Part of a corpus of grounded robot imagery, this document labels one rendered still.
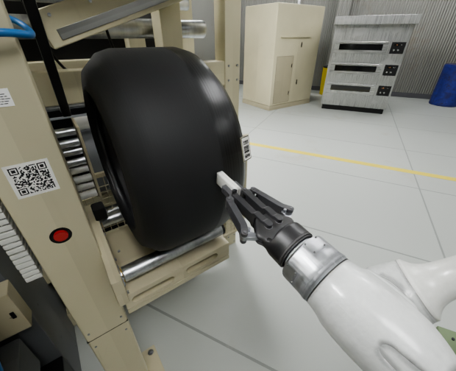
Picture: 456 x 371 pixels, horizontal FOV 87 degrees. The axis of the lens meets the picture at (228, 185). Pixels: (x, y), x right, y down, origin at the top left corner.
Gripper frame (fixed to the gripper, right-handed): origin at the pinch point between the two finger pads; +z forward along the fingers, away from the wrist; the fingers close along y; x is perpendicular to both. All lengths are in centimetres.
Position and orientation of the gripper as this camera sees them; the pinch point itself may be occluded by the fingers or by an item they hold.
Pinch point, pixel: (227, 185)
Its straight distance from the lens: 52.0
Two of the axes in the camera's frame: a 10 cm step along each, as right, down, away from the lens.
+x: -0.9, 7.8, 6.2
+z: -5.8, -5.5, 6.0
